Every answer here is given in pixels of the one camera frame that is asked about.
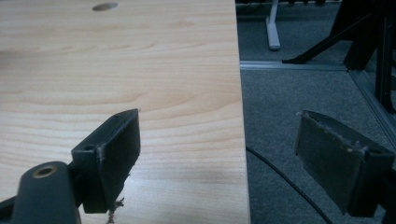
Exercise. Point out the white desk leg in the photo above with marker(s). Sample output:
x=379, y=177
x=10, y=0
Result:
x=272, y=28

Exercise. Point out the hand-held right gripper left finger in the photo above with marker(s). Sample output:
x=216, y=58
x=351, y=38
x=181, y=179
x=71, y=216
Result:
x=106, y=161

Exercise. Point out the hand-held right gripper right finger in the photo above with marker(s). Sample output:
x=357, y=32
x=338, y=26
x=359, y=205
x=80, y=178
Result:
x=336, y=161

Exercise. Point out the black metal stand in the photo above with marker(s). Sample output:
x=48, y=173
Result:
x=358, y=34

